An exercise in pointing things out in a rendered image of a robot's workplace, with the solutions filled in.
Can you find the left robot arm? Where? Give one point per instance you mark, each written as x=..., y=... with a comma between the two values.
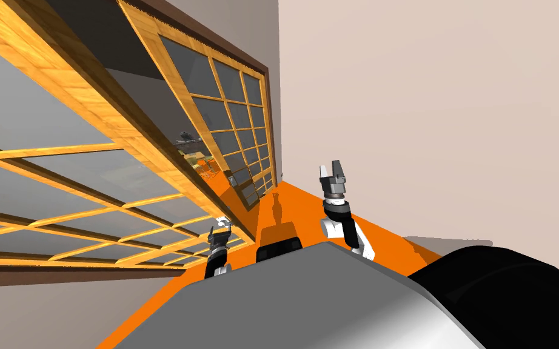
x=215, y=264

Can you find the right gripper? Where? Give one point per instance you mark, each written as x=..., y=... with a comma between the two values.
x=334, y=186

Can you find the wooden glazed door leaf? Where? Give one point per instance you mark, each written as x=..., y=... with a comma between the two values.
x=226, y=111
x=66, y=160

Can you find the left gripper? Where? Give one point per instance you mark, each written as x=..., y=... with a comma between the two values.
x=218, y=239

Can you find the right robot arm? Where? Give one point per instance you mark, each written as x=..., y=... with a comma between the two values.
x=502, y=300

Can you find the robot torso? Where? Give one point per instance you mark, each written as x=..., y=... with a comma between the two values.
x=308, y=300

